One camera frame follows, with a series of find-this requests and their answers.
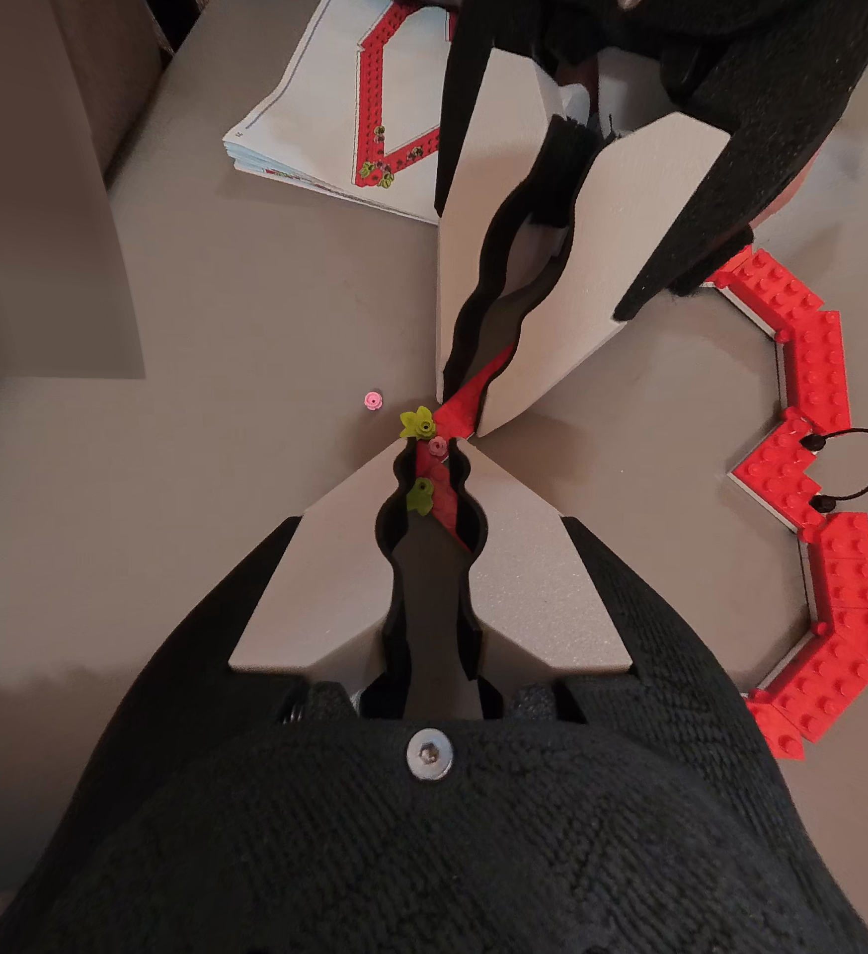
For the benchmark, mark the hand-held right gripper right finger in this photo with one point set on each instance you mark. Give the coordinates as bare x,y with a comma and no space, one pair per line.
545,596

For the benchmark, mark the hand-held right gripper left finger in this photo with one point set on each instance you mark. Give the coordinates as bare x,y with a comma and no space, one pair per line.
314,596

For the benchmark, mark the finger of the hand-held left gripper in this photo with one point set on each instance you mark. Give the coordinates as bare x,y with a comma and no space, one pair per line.
493,149
612,238

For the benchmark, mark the lime green lego leaf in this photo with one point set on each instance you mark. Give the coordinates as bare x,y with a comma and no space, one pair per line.
422,496
419,425

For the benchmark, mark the pink lego flower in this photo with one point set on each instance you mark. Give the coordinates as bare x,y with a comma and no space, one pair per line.
438,447

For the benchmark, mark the lego instruction booklet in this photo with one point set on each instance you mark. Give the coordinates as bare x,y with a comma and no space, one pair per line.
314,97

